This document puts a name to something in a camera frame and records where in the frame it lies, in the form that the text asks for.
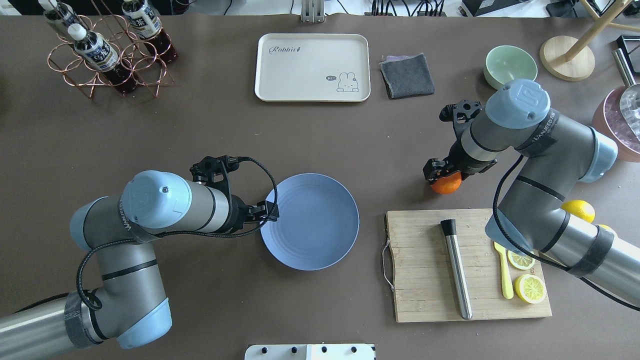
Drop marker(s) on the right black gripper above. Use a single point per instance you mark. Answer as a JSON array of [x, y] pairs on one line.
[[456, 159]]

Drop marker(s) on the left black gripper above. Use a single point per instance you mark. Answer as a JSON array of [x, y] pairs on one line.
[[238, 214]]

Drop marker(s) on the orange fruit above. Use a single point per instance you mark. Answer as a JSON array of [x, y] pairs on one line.
[[447, 185]]

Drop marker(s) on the blue round plate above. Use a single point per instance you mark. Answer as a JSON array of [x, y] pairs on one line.
[[318, 222]]

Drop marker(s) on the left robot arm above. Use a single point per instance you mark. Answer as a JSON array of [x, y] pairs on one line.
[[119, 291]]

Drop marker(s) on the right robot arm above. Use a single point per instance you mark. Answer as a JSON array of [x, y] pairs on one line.
[[557, 152]]

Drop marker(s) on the steel muddler black tip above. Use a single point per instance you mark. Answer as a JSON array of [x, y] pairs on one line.
[[449, 230]]

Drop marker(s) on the grey folded cloth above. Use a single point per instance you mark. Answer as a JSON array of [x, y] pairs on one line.
[[407, 76]]

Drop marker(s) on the green bowl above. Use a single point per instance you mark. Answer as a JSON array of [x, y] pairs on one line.
[[505, 63]]

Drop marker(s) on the lemon half upper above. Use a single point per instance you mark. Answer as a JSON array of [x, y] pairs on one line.
[[520, 262]]

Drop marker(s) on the lemon half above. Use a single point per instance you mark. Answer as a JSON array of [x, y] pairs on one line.
[[530, 289], [520, 262]]

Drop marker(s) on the yellow lemon near strawberry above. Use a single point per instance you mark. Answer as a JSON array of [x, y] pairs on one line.
[[581, 209]]

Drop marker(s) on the wooden cutting board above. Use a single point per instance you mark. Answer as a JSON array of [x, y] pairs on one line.
[[422, 276]]

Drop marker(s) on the yellow plastic knife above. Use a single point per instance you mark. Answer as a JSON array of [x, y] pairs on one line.
[[505, 277]]

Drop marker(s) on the wooden stand round base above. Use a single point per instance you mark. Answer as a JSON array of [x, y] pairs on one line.
[[570, 59]]

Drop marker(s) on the lemon half lower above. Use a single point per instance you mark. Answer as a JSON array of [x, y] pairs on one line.
[[530, 289]]

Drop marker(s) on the cream rabbit tray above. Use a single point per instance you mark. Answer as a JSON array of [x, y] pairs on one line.
[[312, 67]]

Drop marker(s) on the pink bowl with ice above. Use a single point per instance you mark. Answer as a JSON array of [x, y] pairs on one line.
[[608, 120]]

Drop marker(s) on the yellow lemon far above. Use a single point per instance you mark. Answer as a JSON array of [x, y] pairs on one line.
[[609, 229]]

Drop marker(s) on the metal scoop in bowl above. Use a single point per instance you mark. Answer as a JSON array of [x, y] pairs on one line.
[[629, 103]]

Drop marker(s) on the tea bottle middle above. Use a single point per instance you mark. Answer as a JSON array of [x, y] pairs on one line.
[[146, 24]]

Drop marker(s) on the tea bottle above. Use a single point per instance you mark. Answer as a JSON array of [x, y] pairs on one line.
[[101, 56], [146, 24]]

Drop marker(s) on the tea bottle front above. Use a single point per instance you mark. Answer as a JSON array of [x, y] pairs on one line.
[[101, 56]]

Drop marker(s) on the tea bottle corner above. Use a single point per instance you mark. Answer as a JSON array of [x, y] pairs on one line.
[[60, 16]]

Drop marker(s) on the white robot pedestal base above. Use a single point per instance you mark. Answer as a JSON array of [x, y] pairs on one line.
[[319, 351]]

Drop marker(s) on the copper wire bottle rack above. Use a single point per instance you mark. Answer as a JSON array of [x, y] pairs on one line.
[[115, 28]]

